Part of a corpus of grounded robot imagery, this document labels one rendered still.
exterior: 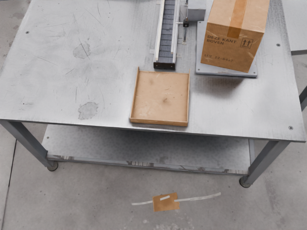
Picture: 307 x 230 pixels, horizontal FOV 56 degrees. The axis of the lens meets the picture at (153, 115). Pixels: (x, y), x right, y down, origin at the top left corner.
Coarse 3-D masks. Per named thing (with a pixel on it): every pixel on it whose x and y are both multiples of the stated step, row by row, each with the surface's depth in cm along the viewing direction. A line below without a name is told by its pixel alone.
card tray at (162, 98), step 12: (144, 72) 147; (156, 72) 147; (168, 72) 147; (144, 84) 143; (156, 84) 143; (168, 84) 143; (180, 84) 143; (144, 96) 140; (156, 96) 140; (168, 96) 139; (180, 96) 139; (132, 108) 135; (144, 108) 137; (156, 108) 136; (168, 108) 136; (180, 108) 136; (132, 120) 132; (144, 120) 131; (156, 120) 130; (168, 120) 129; (180, 120) 133
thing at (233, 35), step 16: (224, 0) 130; (240, 0) 129; (256, 0) 129; (224, 16) 125; (240, 16) 124; (256, 16) 124; (208, 32) 128; (224, 32) 125; (240, 32) 123; (256, 32) 120; (208, 48) 136; (224, 48) 133; (240, 48) 131; (256, 48) 128; (208, 64) 146; (224, 64) 142; (240, 64) 139
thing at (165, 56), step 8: (168, 0) 166; (168, 8) 163; (168, 16) 160; (168, 24) 157; (168, 32) 154; (160, 40) 151; (168, 40) 151; (160, 48) 149; (168, 48) 148; (160, 56) 146; (168, 56) 146
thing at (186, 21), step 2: (186, 18) 143; (184, 20) 145; (186, 20) 144; (188, 20) 145; (176, 22) 146; (178, 22) 146; (180, 22) 146; (182, 22) 146; (184, 22) 145; (186, 22) 145; (188, 22) 145; (182, 24) 147; (184, 24) 145; (186, 24) 145; (188, 24) 145; (184, 26) 146; (186, 26) 146; (188, 26) 146; (186, 28) 149; (186, 30) 150; (184, 32) 152; (184, 34) 153; (184, 36) 154; (184, 38) 155; (184, 40) 156
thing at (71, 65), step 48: (48, 0) 177; (96, 0) 176; (144, 0) 174; (48, 48) 158; (96, 48) 157; (144, 48) 155; (192, 48) 154; (288, 48) 152; (0, 96) 143; (48, 96) 142; (96, 96) 141; (192, 96) 140; (240, 96) 139; (288, 96) 138
